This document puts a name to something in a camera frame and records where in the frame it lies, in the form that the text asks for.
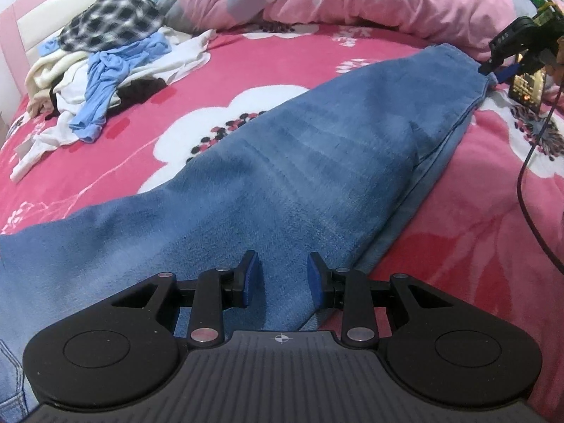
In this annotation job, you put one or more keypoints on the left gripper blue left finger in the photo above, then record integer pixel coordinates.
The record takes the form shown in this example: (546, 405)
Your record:
(217, 290)

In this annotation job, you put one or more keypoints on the cream knit sweater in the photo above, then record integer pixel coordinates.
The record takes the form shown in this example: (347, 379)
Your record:
(43, 73)

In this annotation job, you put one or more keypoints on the black garment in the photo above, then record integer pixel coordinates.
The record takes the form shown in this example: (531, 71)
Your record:
(138, 91)

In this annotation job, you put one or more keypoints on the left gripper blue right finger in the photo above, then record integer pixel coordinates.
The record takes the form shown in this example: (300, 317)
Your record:
(348, 291)

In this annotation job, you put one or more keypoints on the black white plaid shirt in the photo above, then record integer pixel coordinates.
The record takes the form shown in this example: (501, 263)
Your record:
(110, 24)

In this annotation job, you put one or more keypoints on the light blue shirt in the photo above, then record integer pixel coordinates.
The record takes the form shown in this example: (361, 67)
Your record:
(103, 73)

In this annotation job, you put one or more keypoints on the blue denim jeans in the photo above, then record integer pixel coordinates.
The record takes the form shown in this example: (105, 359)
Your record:
(339, 170)

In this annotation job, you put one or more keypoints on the pink floral bed blanket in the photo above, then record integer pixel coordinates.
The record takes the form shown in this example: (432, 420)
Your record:
(484, 234)

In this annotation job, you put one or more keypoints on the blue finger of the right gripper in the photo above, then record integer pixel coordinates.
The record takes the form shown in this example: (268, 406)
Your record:
(507, 73)
(497, 61)

